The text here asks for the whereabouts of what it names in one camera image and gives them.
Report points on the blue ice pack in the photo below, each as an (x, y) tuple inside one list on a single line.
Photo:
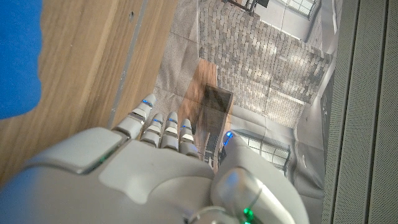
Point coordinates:
[(18, 56)]

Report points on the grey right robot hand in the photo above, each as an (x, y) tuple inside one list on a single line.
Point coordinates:
[(149, 183)]

